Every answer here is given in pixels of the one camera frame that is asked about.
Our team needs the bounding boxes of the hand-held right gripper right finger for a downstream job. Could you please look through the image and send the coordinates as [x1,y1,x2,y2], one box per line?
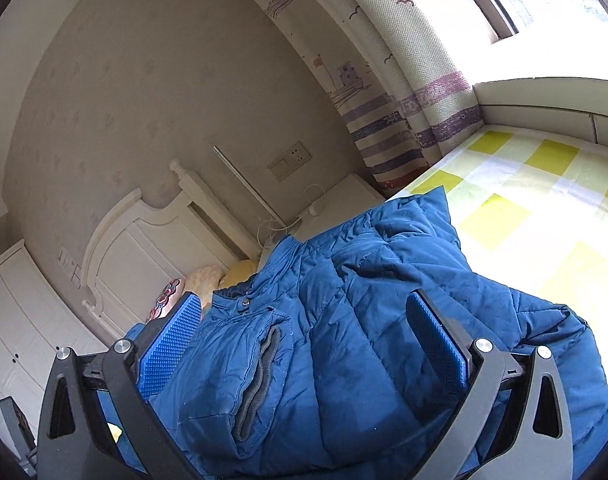
[406,289,573,480]

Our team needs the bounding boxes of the white wooden headboard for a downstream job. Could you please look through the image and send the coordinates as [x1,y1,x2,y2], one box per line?
[81,159,262,341]

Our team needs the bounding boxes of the wall socket panel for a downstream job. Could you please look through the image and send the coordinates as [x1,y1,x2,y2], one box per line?
[268,141,312,182]

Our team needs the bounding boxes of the pale orange pillow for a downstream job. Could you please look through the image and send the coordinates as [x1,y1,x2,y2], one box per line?
[185,265,229,301]

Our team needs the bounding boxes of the yellow pillow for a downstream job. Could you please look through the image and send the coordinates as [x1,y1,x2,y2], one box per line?
[221,259,259,288]

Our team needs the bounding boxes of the yellow checkered bed sheet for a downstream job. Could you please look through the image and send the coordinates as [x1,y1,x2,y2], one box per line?
[394,127,608,411]

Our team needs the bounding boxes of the floral pillow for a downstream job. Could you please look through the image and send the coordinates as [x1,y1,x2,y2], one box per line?
[145,277,185,323]

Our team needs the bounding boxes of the white wardrobe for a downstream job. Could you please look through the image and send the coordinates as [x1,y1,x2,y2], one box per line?
[0,240,107,426]

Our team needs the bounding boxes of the white window ledge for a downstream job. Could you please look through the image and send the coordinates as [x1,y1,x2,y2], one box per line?
[471,77,608,148]

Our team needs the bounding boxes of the white nightstand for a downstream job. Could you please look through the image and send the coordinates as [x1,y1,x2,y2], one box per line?
[289,174,385,241]

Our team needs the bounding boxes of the wall switch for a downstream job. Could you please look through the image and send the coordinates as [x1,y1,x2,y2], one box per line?
[59,247,82,288]

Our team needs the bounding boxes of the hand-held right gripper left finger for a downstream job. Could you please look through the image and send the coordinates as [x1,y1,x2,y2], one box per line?
[36,291,205,480]

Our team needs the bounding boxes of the metal rod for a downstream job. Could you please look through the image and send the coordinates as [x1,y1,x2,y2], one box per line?
[213,146,287,228]

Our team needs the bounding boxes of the dark grey object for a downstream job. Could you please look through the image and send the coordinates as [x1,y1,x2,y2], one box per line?
[0,396,37,476]

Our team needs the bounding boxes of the patterned striped curtain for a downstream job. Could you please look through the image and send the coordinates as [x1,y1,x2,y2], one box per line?
[219,0,484,198]

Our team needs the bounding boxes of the blue puffer jacket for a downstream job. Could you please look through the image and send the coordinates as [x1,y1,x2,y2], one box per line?
[96,186,608,480]

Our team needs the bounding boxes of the white charger cable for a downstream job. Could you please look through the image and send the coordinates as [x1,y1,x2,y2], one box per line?
[256,185,329,251]

